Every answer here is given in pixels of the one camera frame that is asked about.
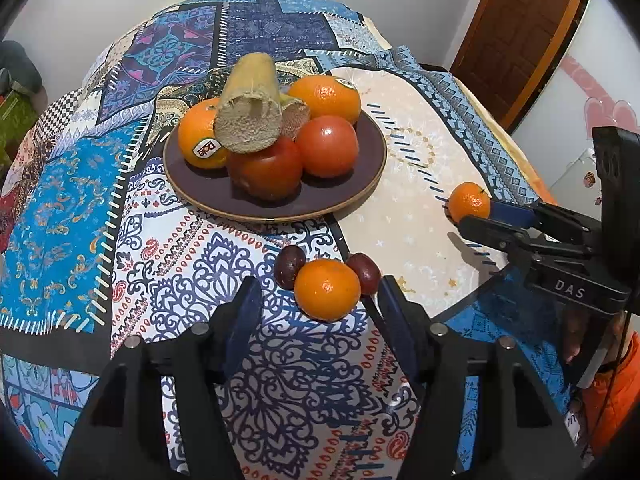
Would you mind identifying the large orange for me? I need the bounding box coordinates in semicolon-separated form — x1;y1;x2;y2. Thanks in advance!
287;75;362;126
177;97;236;170

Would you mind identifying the white cabinet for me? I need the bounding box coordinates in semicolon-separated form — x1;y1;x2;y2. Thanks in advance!
547;147;608;206

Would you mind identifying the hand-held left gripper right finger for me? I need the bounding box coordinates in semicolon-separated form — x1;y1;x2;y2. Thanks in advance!
377;275;583;480

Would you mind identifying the grey long pillow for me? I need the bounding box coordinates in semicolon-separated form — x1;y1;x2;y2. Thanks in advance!
0;40;46;93

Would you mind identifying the brown wooden door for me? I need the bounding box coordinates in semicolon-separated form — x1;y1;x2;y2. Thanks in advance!
450;0;593;133

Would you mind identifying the person's right forearm orange sleeve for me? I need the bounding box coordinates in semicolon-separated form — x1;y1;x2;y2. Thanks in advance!
580;310;640;461

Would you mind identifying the dark purple plate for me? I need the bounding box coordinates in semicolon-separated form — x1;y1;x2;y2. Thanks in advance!
162;107;388;223

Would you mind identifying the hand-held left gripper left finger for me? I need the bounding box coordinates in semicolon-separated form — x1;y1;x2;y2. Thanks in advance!
59;276;263;480

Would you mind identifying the patchwork patterned blanket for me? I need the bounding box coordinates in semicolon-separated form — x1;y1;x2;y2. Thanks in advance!
0;0;556;480

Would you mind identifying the red tomato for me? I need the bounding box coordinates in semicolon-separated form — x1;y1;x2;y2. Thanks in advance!
226;135;304;202
295;115;360;178

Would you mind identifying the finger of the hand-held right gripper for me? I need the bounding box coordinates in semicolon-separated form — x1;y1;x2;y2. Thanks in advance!
457;214;596;267
487;199;601;241

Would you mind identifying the small mandarin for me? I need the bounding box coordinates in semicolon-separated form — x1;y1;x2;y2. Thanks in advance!
447;181;492;225
293;258;362;323

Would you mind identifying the person's right hand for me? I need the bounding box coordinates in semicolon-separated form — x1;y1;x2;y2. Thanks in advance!
560;305;588;366

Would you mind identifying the dark red plum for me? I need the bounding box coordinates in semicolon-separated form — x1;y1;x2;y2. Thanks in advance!
346;252;382;297
273;245;307;291

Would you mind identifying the white sliding door with hearts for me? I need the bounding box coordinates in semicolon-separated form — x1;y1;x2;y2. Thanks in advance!
510;0;640;201

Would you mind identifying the green patterned box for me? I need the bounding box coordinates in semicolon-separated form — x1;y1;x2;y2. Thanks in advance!
0;87;38;171

